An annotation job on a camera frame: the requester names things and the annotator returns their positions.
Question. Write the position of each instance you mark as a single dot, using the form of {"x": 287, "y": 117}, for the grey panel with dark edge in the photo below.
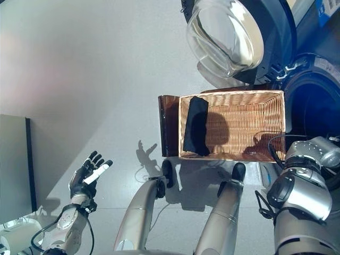
{"x": 16, "y": 164}

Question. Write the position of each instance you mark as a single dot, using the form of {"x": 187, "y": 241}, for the silver robot right leg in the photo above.
{"x": 223, "y": 212}

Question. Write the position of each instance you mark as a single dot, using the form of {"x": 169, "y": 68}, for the round glass washer door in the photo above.
{"x": 225, "y": 37}

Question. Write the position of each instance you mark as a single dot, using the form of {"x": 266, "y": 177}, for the rectangular wicker basket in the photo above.
{"x": 244, "y": 117}

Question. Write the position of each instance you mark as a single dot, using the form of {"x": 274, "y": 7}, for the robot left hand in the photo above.
{"x": 82, "y": 183}

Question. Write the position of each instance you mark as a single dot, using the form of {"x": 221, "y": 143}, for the blue white energy sticker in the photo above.
{"x": 329, "y": 10}

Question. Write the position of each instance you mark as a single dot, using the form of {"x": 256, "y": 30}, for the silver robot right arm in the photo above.
{"x": 305, "y": 199}

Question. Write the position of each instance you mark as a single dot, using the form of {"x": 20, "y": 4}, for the black robot foot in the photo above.
{"x": 238, "y": 172}
{"x": 167, "y": 172}

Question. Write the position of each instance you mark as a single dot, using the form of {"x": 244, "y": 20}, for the black robot right foot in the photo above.
{"x": 238, "y": 172}

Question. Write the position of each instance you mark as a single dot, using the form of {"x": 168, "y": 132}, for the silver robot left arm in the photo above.
{"x": 69, "y": 225}

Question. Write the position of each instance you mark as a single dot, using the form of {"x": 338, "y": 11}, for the white rounded object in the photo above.
{"x": 18, "y": 236}

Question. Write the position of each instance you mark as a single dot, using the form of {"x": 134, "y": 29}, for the black robot left foot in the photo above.
{"x": 167, "y": 172}

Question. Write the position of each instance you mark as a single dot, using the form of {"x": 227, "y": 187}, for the black folded garment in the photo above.
{"x": 196, "y": 125}

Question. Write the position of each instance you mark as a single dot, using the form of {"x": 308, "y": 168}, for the dark grey washing machine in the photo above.
{"x": 313, "y": 106}

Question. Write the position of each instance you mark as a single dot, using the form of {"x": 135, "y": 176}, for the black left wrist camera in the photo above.
{"x": 91, "y": 206}

